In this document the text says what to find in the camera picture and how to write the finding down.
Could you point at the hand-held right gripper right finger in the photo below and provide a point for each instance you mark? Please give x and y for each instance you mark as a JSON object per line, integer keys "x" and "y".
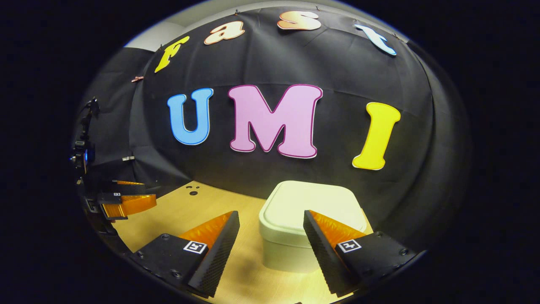
{"x": 322, "y": 257}

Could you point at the black backdrop cloth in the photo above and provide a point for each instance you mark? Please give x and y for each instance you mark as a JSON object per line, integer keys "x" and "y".
{"x": 337, "y": 63}

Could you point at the wooden desktop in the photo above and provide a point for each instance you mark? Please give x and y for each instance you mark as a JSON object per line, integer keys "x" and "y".
{"x": 177, "y": 215}

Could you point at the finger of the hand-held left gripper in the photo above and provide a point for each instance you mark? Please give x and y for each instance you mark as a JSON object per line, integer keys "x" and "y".
{"x": 135, "y": 204}
{"x": 130, "y": 188}

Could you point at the green desktop garbage bin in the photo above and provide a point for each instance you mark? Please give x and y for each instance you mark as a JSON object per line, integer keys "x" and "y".
{"x": 295, "y": 207}

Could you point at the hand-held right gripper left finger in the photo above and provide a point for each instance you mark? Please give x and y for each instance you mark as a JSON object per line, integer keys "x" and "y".
{"x": 219, "y": 253}

